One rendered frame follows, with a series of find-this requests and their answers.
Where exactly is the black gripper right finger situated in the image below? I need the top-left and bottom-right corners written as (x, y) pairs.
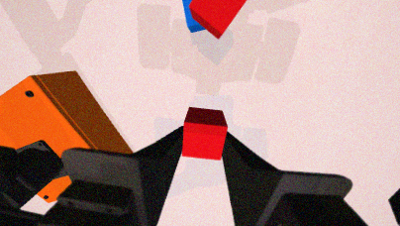
top-left (222, 131), bottom-right (353, 226)

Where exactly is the blue cube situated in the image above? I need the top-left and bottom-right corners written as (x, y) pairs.
top-left (182, 0), bottom-right (206, 33)

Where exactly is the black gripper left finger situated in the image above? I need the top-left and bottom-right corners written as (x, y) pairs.
top-left (61, 126), bottom-right (183, 226)

